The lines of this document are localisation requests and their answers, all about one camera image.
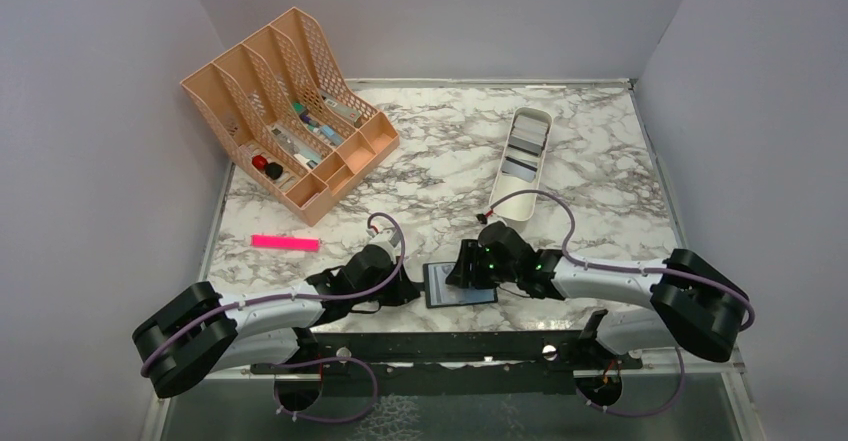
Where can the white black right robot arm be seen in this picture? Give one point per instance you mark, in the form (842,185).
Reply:
(680,301)

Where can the peach plastic file organizer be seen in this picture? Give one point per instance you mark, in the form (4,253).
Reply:
(246,94)

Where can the pink rectangular bar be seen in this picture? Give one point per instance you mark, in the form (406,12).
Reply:
(285,243)

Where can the grey device in organizer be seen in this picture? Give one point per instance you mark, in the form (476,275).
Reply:
(349,114)

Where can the red round item in organizer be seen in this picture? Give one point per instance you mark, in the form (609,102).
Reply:
(259,162)

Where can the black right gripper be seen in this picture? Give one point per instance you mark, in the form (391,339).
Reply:
(469,256)

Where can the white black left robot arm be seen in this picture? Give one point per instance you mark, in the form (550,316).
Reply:
(201,331)

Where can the black leather card holder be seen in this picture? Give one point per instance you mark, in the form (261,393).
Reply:
(439,294)

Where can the cream oblong plastic tray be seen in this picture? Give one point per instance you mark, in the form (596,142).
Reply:
(516,211)

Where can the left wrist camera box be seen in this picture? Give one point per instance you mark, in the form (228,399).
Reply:
(389,239)

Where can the teal pens in organizer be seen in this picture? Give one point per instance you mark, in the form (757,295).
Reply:
(325,132)

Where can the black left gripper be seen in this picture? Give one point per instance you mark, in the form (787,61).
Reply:
(403,290)

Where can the black round item in organizer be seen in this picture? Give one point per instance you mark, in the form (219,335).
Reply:
(273,170)

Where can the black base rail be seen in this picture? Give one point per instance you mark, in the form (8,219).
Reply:
(445,363)

